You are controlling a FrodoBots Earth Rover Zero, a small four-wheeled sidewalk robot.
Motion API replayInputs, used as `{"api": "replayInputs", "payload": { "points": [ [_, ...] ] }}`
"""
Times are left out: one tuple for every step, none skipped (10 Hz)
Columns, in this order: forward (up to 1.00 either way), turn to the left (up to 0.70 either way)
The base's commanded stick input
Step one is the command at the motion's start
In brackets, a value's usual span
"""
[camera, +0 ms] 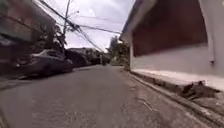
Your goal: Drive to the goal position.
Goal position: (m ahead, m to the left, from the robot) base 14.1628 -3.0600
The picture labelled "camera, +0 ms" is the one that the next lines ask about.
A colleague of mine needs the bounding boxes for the white building with brown panel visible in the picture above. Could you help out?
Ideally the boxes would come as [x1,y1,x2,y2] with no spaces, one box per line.
[119,0,224,91]

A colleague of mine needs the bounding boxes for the green trees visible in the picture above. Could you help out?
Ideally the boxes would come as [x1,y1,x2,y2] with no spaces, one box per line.
[106,35,131,67]

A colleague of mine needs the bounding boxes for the dark leafy tree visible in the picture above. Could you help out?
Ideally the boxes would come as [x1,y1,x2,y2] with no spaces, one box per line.
[36,23,68,54]

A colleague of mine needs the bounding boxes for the grey asphalt road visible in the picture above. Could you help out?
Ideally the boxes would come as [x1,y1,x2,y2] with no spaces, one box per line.
[0,64,214,128]

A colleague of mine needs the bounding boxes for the concrete kerb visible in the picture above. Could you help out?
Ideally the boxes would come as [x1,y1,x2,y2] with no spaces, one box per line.
[128,71,224,126]

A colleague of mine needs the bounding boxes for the grey car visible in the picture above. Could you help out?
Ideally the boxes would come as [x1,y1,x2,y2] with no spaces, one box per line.
[18,49,75,78]

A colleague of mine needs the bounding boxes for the overhead wires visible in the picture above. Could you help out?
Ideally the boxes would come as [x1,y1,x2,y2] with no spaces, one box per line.
[36,0,123,53]

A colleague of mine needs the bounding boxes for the dark building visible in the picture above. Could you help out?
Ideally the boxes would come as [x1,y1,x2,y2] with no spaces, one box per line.
[0,0,58,73]

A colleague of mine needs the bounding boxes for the utility pole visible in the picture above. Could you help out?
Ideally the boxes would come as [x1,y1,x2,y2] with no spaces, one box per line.
[62,0,72,51]

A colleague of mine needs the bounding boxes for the dark debris pile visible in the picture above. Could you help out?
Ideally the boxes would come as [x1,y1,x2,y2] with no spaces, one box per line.
[181,80,218,100]

